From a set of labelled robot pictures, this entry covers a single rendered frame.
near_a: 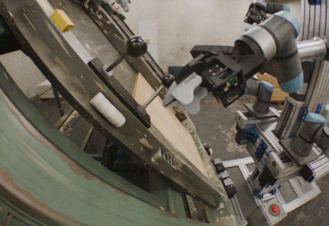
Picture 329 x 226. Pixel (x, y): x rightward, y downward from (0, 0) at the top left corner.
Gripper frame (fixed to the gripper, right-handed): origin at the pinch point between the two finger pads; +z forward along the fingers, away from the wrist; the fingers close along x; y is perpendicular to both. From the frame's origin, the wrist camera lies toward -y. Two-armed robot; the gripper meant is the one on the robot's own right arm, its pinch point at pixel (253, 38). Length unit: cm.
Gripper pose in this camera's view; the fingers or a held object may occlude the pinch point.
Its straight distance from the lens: 78.3
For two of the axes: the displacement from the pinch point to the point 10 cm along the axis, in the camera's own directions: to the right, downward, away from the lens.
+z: -4.1, 9.0, 1.5
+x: -1.3, 1.0, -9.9
